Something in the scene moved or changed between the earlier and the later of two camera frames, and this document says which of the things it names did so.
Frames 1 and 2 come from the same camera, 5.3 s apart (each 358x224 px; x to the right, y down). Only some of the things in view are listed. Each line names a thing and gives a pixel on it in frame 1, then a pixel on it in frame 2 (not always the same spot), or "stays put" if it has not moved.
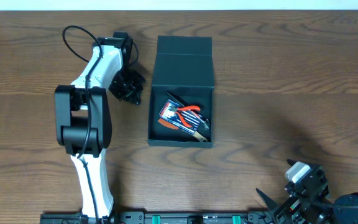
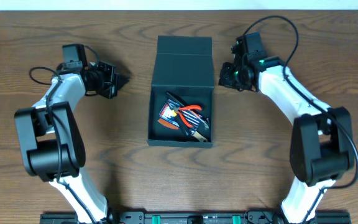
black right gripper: [298, 207] to [222, 70]
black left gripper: [128, 88] to [109, 79]
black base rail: [158, 218] stays put
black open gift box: [184, 68] stays put
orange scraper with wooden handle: [194, 132] stays put
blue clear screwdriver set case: [186, 120] stays put
